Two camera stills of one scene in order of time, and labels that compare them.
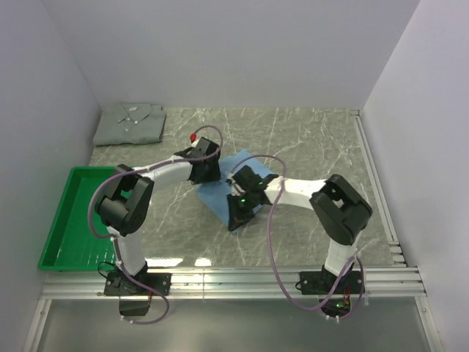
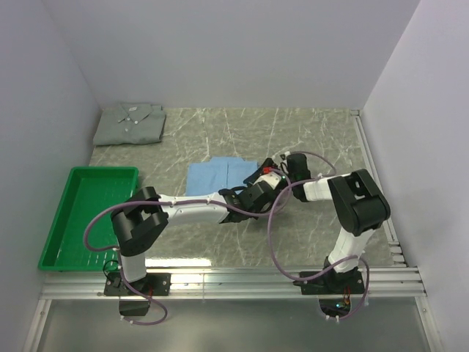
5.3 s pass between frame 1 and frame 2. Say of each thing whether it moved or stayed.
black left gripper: moved
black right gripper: moved
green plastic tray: stayed
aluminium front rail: stayed
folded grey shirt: stayed
